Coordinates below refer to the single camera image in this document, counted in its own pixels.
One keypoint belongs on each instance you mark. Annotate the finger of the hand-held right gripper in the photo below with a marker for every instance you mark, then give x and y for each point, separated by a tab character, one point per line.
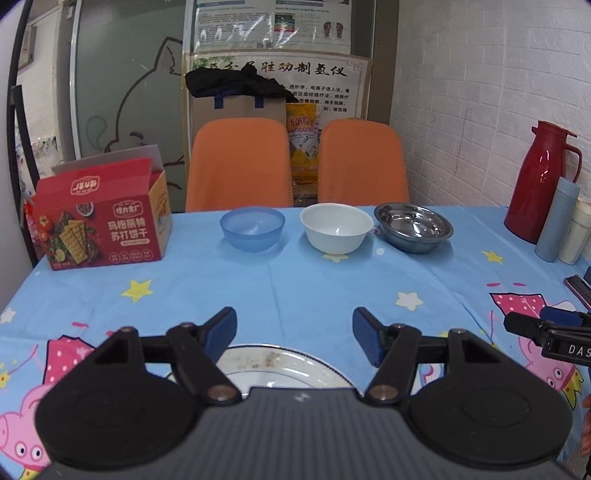
526	325
561	316

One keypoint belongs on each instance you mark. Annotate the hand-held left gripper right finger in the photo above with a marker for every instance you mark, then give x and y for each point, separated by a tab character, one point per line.
367	336

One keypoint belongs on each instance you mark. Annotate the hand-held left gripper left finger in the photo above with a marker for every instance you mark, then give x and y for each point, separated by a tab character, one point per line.
222	328

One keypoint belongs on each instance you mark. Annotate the floral rim ceramic plate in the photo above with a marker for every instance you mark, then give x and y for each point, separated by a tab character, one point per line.
277	369

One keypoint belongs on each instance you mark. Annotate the smartphone in clear case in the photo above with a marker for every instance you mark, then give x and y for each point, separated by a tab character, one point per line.
579	288

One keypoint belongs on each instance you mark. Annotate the cream cup with lid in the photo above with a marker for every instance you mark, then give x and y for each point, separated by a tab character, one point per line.
577	235

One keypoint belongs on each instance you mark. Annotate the grey-blue bottle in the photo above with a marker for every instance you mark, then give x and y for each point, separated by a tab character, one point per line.
556	221

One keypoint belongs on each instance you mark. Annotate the blue plastic bowl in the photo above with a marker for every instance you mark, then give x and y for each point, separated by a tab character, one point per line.
253	228

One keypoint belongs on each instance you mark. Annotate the white ceramic bowl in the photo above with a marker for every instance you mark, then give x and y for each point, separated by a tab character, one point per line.
336	228

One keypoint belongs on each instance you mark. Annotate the stainless steel bowl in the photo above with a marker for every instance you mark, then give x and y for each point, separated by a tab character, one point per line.
413	228

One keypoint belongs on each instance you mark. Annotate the red thermos jug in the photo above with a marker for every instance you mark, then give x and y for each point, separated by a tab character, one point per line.
535	184

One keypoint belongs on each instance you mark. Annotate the red cardboard cracker box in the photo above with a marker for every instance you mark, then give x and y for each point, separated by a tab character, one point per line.
97	226

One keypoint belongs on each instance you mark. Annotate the orange chair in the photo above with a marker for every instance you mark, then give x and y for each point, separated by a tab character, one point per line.
362	161
238	166

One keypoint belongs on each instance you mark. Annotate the yellow snack bag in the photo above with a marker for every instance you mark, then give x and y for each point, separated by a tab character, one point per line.
302	147

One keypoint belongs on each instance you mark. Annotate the brown cardboard box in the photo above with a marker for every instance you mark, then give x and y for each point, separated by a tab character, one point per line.
240	110

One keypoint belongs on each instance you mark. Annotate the black cloth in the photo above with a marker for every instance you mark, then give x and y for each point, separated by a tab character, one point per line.
231	83

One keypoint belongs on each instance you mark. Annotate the framed text poster board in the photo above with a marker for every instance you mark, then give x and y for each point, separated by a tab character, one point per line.
323	74

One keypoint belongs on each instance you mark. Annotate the black metal stand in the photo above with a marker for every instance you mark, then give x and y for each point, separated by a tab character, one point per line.
21	120

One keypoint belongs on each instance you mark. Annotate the wall poster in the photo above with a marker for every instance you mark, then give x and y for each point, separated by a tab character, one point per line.
258	23

